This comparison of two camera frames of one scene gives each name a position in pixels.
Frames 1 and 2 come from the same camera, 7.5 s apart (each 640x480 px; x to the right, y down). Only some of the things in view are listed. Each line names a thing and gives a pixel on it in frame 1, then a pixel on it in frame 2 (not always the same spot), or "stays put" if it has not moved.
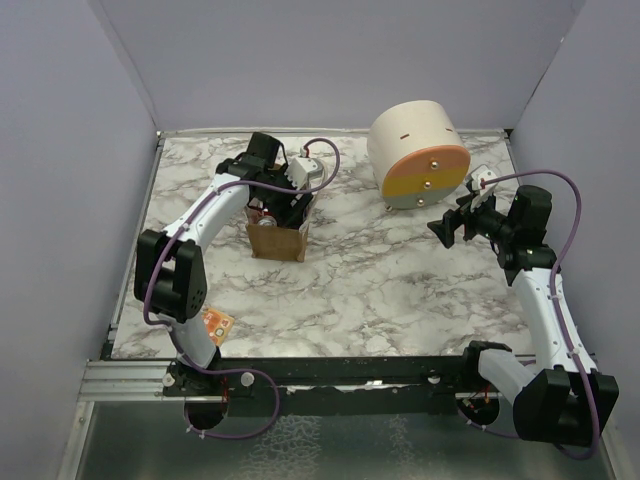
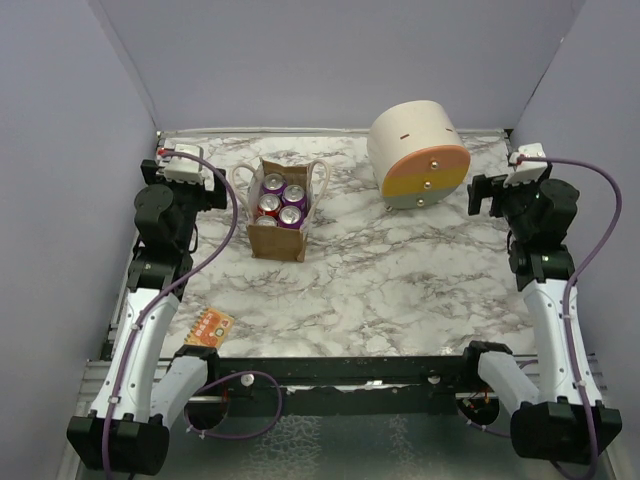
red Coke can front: x=267 y=221 stays put
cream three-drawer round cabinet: x=417 y=155 stays put
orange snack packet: x=218 y=325 stays put
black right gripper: x=446 y=227 to x=485 y=187
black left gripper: x=288 y=214 to x=209 y=198
